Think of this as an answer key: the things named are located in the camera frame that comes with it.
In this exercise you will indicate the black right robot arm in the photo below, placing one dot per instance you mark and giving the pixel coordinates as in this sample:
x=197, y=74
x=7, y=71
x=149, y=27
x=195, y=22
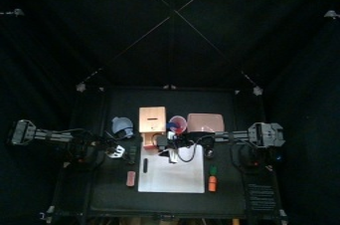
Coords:
x=235, y=135

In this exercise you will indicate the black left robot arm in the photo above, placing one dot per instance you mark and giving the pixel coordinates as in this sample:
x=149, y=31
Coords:
x=54, y=135

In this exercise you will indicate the salmon sushi toy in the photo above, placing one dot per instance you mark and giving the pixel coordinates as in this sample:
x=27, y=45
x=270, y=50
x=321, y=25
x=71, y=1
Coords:
x=131, y=178

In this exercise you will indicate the blue toy utensil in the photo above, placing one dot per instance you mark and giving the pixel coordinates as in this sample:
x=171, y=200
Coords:
x=173, y=126

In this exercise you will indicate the red plastic cup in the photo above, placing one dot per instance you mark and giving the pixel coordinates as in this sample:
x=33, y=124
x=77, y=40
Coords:
x=179, y=129

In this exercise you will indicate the white cutting board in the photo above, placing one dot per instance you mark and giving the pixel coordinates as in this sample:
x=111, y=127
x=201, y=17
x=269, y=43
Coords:
x=177, y=176

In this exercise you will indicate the red and wooden toy box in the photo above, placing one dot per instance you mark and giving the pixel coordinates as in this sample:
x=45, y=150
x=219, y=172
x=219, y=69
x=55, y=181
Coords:
x=153, y=119

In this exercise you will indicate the red toy spatula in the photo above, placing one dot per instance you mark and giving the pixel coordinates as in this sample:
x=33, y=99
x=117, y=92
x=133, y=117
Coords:
x=182, y=122

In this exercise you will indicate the blue-grey bowl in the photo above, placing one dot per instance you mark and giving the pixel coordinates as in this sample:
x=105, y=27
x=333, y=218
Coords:
x=122, y=126

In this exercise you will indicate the toy carrot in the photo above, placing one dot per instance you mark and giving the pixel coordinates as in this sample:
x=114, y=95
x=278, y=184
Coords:
x=213, y=182

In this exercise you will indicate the white text label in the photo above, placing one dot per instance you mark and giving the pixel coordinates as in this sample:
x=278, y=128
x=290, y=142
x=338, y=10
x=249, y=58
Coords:
x=262, y=199

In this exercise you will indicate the metal frame bracket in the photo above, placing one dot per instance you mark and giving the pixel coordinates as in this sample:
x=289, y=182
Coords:
x=18, y=12
x=81, y=87
x=331, y=14
x=258, y=90

